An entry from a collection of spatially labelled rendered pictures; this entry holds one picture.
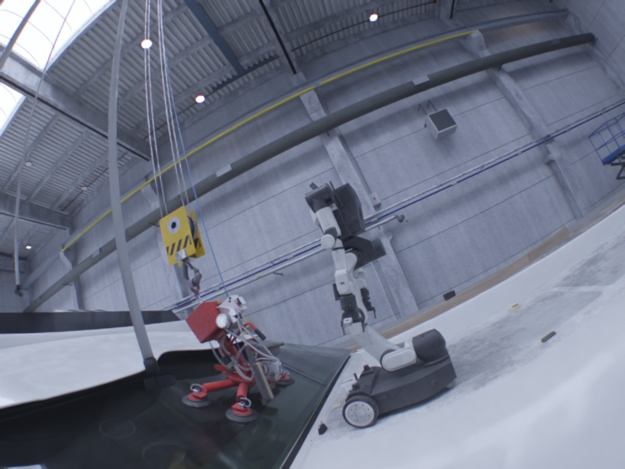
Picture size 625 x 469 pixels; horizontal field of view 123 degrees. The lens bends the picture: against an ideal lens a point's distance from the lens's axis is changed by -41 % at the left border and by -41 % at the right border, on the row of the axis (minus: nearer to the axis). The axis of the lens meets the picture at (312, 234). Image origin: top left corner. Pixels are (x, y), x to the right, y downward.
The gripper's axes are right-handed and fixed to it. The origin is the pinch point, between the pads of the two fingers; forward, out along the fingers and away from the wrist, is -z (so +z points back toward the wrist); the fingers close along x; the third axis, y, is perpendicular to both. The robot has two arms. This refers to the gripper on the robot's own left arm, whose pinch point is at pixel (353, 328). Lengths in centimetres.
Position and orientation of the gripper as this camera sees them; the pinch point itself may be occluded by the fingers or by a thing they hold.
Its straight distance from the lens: 160.9
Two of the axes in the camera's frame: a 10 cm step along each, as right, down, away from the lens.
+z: -1.9, -9.6, 1.9
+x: -9.2, 2.4, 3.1
